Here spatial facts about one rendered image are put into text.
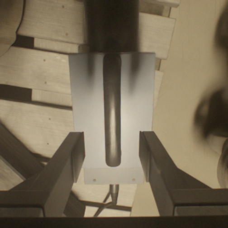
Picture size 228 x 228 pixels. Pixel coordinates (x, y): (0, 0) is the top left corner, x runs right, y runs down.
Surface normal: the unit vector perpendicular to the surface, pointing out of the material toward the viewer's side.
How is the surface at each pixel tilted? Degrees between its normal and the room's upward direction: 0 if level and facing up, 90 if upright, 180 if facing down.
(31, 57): 0
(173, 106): 0
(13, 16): 42
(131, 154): 0
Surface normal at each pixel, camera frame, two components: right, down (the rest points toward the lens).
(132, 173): 0.00, 0.26
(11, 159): 0.78, -0.60
